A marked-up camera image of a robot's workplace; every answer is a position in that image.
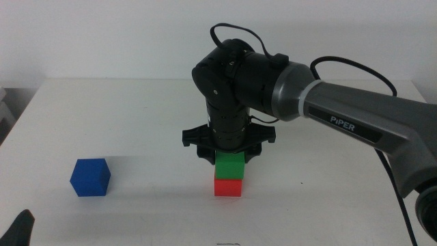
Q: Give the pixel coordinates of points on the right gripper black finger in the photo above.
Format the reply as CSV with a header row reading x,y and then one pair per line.
x,y
208,156
252,153

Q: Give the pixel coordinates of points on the red cube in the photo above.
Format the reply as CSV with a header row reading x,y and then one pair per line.
x,y
228,188

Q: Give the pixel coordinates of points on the blue cube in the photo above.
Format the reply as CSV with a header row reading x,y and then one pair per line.
x,y
90,177

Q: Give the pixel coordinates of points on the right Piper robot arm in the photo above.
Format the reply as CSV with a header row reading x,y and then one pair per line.
x,y
358,112

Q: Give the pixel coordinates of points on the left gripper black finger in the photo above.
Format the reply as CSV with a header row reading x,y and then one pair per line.
x,y
18,230

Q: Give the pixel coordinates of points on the green cube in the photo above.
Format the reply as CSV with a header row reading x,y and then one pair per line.
x,y
229,165

